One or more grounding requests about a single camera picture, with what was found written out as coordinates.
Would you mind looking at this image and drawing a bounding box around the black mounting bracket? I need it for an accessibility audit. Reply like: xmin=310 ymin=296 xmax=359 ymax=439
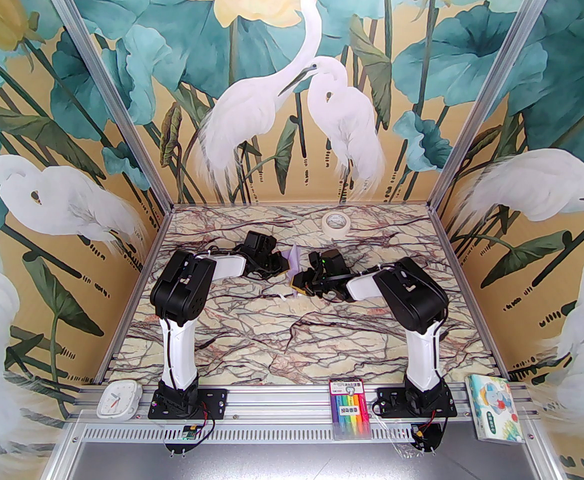
xmin=406 ymin=420 xmax=445 ymax=455

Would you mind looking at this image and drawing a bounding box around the aluminium frame post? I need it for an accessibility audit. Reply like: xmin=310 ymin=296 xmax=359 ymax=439
xmin=37 ymin=0 xmax=175 ymax=209
xmin=429 ymin=0 xmax=562 ymax=211

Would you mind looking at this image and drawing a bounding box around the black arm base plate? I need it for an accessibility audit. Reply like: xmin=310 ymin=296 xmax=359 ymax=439
xmin=148 ymin=387 xmax=228 ymax=420
xmin=376 ymin=387 xmax=457 ymax=419

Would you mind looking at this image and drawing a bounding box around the lilac paper sheet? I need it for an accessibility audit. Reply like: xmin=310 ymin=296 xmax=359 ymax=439
xmin=283 ymin=242 xmax=303 ymax=272

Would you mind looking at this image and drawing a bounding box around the aluminium table side rail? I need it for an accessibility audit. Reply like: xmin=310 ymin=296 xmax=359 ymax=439
xmin=94 ymin=208 xmax=175 ymax=384
xmin=429 ymin=208 xmax=510 ymax=381

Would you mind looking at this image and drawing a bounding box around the white square alarm clock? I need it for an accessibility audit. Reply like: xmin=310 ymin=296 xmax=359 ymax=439
xmin=97 ymin=380 xmax=144 ymax=421

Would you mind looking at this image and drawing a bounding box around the white masking tape roll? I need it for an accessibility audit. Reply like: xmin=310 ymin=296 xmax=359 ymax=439
xmin=321 ymin=212 xmax=351 ymax=240

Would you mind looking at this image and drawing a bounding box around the aluminium frame rail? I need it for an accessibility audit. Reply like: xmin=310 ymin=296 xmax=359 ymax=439
xmin=74 ymin=382 xmax=540 ymax=423

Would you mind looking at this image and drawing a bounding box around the perforated metal cable tray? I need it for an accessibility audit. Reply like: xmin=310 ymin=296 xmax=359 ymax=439
xmin=69 ymin=420 xmax=478 ymax=444

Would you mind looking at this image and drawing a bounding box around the cartoon printed tissue pack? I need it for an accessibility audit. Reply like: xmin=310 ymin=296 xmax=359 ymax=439
xmin=466 ymin=374 xmax=525 ymax=445

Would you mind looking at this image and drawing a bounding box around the coloured marker pen pack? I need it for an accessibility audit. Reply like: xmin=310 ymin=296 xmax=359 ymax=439
xmin=328 ymin=377 xmax=373 ymax=441

